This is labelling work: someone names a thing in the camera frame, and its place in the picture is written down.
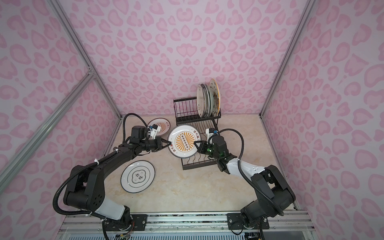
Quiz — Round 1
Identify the large orange sunburst plate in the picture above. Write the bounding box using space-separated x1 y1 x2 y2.
168 125 202 159

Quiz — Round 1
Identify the cream plum blossom plate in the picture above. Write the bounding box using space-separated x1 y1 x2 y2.
197 84 205 118

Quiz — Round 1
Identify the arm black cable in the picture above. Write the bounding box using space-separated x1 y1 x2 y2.
208 128 285 217
52 112 149 216

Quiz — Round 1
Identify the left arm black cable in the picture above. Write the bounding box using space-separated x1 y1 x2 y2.
52 112 149 216

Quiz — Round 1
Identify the black wire dish rack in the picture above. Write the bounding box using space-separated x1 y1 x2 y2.
173 97 221 171

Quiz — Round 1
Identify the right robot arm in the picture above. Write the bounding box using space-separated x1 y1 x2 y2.
194 134 296 229

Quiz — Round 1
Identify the aluminium frame diagonal strut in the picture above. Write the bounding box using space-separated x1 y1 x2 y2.
1 71 94 193

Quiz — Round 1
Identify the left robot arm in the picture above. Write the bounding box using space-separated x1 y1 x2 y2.
53 126 172 230

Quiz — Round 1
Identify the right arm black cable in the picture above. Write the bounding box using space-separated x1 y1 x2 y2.
208 128 285 217

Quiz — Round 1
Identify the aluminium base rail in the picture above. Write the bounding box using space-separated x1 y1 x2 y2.
56 211 319 240

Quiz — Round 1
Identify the white star cat plate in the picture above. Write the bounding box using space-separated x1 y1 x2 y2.
209 79 221 117

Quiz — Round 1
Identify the white plate black cloud outline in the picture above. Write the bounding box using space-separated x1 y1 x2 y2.
121 161 156 194

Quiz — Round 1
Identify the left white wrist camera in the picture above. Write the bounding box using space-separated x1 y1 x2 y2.
148 124 162 140

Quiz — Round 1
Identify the mint green flower plate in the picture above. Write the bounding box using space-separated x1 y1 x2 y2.
207 86 215 117

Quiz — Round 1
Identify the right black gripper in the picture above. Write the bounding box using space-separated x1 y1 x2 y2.
192 141 221 161

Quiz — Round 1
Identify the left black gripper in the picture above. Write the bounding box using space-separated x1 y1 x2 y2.
140 136 172 152

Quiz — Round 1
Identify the white plate dark green rim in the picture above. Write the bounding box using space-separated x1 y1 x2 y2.
202 84 211 118

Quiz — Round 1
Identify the small orange sunburst plate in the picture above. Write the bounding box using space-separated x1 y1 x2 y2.
149 118 171 136

